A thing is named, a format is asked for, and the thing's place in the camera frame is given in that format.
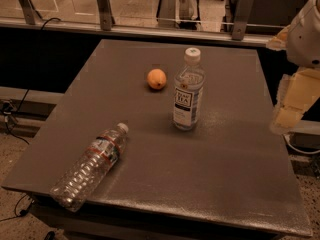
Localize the orange fruit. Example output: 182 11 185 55
147 69 167 90

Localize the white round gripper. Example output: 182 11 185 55
266 0 320 134

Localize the black cable on left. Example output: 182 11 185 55
0 17 63 146

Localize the metal window railing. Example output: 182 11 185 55
0 0 283 47

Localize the clear crushed water bottle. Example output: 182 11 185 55
50 123 129 212

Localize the grey square table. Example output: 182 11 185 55
3 40 312 238

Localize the black cable under table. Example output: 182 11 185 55
0 193 34 222

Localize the blue label tea bottle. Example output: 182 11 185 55
173 47 205 131

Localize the white cable on right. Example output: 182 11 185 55
283 133 320 156

